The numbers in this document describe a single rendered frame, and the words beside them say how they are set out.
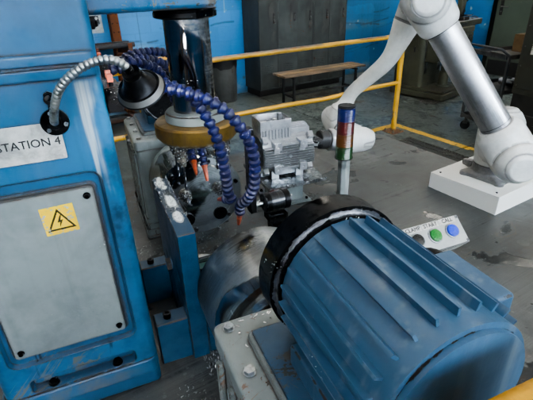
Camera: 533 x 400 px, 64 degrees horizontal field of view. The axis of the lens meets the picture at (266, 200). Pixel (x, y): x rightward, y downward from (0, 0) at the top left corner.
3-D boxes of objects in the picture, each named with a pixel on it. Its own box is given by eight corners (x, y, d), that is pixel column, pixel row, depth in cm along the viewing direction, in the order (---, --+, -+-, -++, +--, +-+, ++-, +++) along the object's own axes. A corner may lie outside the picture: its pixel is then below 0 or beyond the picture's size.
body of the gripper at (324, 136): (324, 127, 172) (302, 127, 169) (333, 133, 165) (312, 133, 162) (320, 144, 175) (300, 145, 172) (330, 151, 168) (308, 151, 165)
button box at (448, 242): (400, 266, 98) (412, 259, 94) (387, 237, 101) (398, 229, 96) (458, 248, 104) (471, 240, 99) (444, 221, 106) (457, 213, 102)
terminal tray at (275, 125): (261, 141, 155) (260, 122, 151) (251, 132, 164) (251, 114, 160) (291, 137, 158) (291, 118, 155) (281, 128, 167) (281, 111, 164)
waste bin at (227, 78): (231, 95, 658) (228, 55, 630) (243, 101, 628) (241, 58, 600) (208, 99, 640) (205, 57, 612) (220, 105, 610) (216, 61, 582)
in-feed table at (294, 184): (270, 217, 161) (269, 189, 155) (244, 189, 183) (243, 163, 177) (325, 204, 169) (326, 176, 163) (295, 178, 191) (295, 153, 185)
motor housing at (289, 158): (266, 184, 158) (264, 136, 149) (251, 166, 174) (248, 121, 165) (315, 175, 164) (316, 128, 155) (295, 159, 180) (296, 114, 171)
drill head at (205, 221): (170, 256, 120) (157, 175, 108) (147, 196, 153) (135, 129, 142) (253, 236, 128) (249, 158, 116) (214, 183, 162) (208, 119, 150)
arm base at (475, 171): (476, 159, 186) (478, 148, 183) (527, 175, 169) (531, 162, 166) (449, 170, 177) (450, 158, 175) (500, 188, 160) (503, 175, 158)
